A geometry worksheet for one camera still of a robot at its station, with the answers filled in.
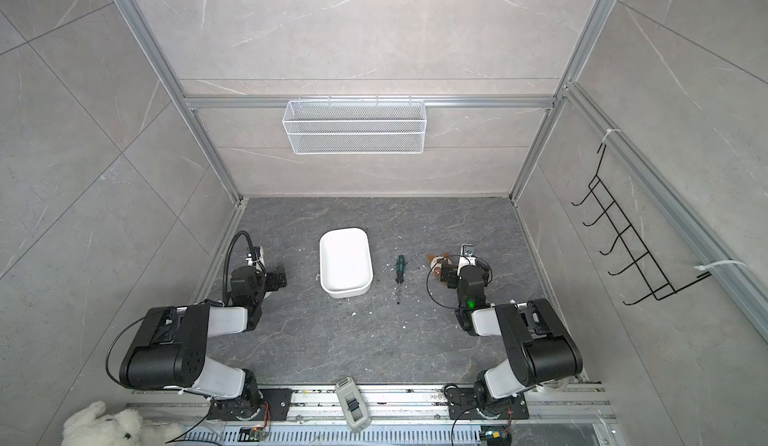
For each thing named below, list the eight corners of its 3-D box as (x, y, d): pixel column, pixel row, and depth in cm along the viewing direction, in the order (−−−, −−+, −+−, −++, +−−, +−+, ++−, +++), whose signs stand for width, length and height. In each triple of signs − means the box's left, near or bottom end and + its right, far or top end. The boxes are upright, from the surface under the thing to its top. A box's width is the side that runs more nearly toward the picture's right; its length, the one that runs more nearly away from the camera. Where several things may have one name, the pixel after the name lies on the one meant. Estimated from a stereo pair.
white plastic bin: (315, 299, 94) (311, 290, 89) (325, 238, 109) (322, 228, 104) (372, 299, 94) (371, 290, 89) (374, 239, 109) (374, 228, 104)
